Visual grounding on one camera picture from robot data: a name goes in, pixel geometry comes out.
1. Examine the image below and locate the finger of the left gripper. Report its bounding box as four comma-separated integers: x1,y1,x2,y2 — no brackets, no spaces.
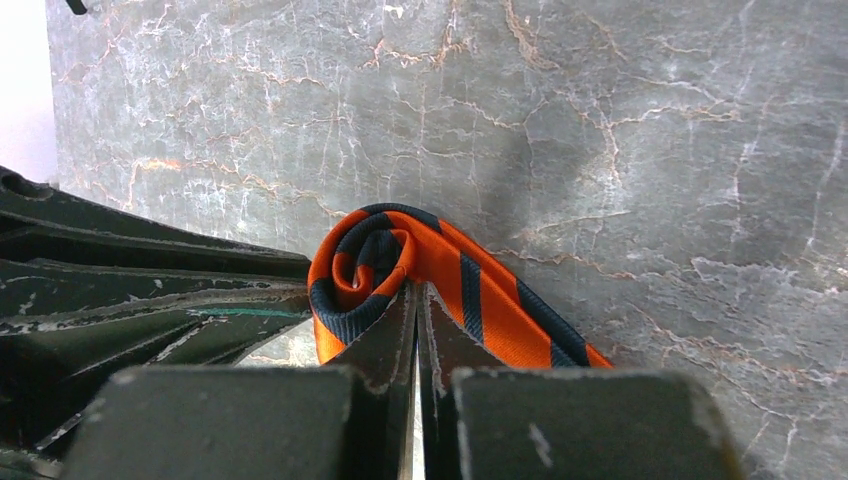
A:
1,259,310,461
1,168,310,279

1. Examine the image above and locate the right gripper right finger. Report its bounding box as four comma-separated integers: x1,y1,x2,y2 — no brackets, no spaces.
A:
417,285,745,479

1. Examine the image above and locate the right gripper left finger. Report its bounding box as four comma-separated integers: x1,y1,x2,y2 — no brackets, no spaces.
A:
62,286,416,479

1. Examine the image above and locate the orange navy striped tie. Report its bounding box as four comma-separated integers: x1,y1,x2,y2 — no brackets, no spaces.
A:
306,202,615,371

